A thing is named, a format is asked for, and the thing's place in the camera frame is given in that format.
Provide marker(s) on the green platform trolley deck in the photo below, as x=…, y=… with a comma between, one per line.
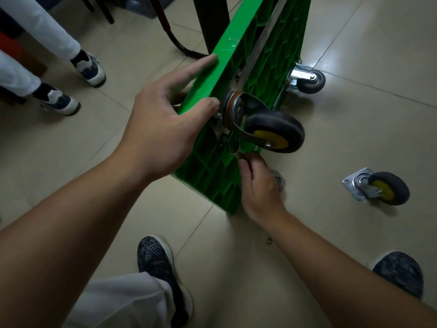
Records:
x=266, y=64

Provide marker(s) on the person's right forearm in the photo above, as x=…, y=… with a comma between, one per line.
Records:
x=348, y=283

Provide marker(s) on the person's right hand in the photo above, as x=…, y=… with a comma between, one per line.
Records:
x=261, y=194

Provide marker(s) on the person's light trousers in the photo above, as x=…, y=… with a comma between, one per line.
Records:
x=119, y=302

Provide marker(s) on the person's left hand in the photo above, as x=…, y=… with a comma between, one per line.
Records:
x=157, y=133

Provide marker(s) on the grey caster wheel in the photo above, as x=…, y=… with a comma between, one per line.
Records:
x=310, y=81

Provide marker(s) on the person's dark shoe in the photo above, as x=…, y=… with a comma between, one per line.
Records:
x=401, y=273
x=155, y=256

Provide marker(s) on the silver wrench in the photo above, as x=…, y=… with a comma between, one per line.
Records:
x=234, y=146

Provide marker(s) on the person's left forearm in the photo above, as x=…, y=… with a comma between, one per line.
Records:
x=54, y=242

